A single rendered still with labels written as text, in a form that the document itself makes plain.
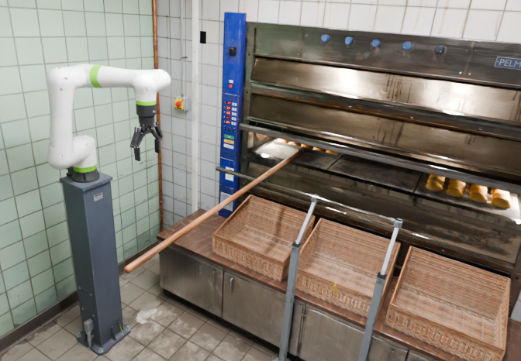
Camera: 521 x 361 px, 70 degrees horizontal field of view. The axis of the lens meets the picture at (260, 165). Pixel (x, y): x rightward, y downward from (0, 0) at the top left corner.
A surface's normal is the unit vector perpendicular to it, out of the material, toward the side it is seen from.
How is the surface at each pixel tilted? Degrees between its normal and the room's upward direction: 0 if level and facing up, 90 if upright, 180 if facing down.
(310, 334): 89
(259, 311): 90
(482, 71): 88
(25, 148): 90
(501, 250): 70
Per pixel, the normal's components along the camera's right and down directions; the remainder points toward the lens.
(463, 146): -0.44, -0.04
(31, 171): 0.86, 0.24
